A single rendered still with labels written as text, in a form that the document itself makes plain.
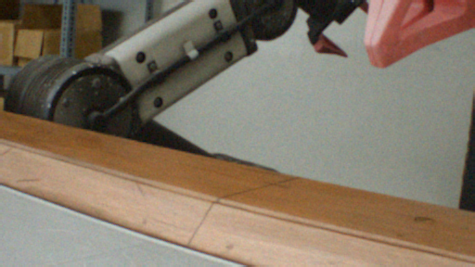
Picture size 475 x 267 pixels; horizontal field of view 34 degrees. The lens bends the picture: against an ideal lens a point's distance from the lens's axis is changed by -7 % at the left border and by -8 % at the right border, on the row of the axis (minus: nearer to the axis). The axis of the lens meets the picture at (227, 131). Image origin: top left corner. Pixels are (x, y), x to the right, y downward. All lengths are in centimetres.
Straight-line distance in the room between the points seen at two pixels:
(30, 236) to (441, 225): 22
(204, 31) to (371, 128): 165
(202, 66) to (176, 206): 54
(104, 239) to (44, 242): 4
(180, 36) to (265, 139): 190
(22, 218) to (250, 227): 14
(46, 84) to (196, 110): 217
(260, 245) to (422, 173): 210
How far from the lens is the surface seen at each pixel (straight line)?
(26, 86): 94
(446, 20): 37
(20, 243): 44
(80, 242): 44
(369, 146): 260
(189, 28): 97
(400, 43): 35
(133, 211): 47
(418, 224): 43
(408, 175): 253
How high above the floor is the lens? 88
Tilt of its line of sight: 10 degrees down
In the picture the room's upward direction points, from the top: 4 degrees clockwise
